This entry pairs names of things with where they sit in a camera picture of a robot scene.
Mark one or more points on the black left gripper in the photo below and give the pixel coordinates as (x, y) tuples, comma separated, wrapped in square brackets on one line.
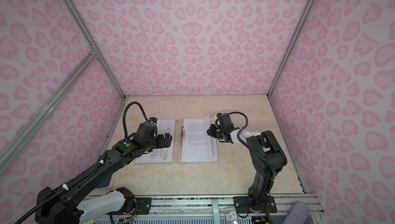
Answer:
[(162, 143)]

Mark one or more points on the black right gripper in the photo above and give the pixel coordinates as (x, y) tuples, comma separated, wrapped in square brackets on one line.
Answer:
[(212, 128)]

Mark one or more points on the technical drawing paper sheet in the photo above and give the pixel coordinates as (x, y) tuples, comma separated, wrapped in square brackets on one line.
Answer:
[(161, 154)]

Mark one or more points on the printed text sheet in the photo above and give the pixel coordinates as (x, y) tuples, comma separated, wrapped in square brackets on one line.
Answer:
[(197, 145)]

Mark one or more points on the translucent beige file folder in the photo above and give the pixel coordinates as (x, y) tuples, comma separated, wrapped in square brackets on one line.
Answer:
[(177, 149)]

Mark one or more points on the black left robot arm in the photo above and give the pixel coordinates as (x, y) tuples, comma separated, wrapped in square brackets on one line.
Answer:
[(60, 205)]

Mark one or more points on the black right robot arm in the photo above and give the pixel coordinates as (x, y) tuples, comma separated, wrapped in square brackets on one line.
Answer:
[(268, 159)]

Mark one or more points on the metal folder clip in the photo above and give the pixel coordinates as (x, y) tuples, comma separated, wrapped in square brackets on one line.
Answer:
[(182, 135)]

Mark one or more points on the blue booklet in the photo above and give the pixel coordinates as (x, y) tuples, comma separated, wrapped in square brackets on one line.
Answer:
[(105, 183)]

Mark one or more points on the small labelled plastic bag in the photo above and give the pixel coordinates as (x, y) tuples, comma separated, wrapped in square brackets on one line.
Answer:
[(231, 215)]

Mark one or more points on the grey foam roll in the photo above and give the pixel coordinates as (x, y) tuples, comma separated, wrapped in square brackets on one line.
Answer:
[(298, 213)]

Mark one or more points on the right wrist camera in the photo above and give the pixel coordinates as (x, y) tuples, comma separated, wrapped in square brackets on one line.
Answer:
[(224, 121)]

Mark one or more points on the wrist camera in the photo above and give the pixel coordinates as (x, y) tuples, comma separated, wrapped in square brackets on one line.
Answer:
[(224, 121), (153, 120)]

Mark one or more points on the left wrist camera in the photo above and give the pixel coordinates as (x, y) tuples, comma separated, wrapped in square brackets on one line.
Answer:
[(153, 120)]

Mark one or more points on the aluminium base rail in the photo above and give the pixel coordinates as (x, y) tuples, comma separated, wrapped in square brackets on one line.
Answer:
[(195, 209)]

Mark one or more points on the right corner aluminium post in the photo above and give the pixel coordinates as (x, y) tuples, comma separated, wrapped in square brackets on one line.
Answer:
[(301, 22)]

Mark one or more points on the corner aluminium post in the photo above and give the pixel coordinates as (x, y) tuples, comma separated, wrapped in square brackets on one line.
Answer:
[(301, 22), (83, 28)]

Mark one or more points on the diagonal aluminium frame bar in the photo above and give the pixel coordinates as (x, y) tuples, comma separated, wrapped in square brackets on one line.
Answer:
[(21, 140)]

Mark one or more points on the left corner aluminium post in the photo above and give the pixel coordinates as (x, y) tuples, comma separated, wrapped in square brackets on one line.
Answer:
[(83, 28)]

